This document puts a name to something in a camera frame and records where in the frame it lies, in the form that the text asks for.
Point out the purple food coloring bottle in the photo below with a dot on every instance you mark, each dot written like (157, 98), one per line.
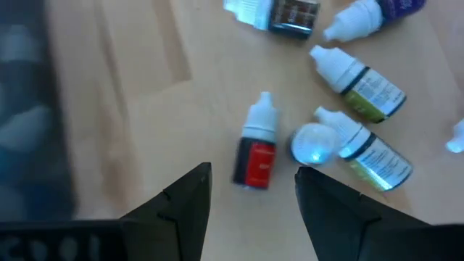
(355, 21)

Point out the lime green food coloring bottle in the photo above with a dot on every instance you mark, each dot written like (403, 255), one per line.
(380, 163)

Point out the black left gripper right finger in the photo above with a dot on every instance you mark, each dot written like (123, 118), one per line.
(337, 228)

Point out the brown food coloring bottle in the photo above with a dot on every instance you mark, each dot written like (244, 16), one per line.
(293, 18)

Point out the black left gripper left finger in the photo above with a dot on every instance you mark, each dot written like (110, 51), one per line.
(177, 228)

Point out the red food coloring bottle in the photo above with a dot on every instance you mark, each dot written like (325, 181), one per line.
(259, 166)

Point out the olive green food coloring bottle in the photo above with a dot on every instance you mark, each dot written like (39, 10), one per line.
(366, 90)

